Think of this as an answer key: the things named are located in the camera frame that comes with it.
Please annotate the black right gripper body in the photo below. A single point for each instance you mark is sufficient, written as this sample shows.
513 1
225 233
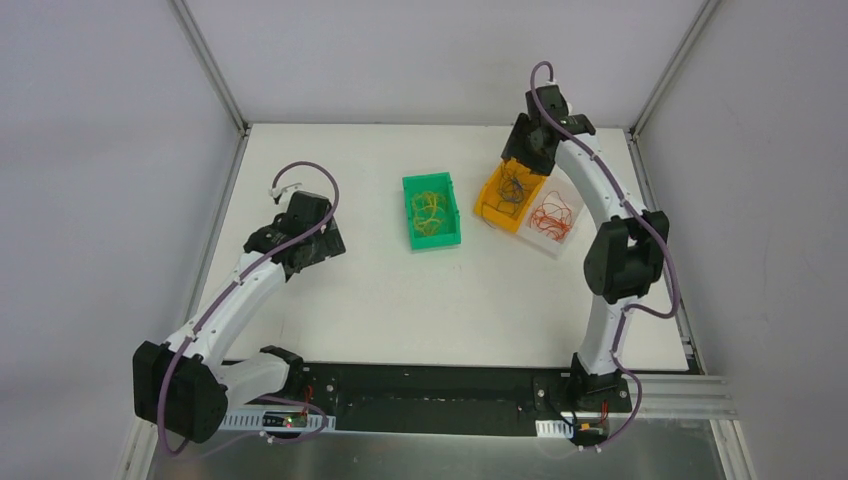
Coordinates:
523 158

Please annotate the orange plastic bin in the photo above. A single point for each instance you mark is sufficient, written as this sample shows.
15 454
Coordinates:
505 198

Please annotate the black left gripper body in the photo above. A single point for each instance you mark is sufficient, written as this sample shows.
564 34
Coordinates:
324 244

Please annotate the white plastic bin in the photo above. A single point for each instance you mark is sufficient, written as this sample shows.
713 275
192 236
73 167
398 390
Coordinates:
551 220

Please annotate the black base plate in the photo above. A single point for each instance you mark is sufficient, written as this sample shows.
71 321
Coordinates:
443 400

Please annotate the aluminium frame left rail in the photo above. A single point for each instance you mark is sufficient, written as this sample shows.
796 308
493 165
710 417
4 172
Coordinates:
140 450

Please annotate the green plastic bin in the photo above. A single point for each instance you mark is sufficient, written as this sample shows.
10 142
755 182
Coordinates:
432 213

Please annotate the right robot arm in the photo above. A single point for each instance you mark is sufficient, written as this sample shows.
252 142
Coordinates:
628 252

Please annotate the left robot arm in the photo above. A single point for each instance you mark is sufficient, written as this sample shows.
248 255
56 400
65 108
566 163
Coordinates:
184 383

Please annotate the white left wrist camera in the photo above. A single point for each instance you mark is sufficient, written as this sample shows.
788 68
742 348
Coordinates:
281 192

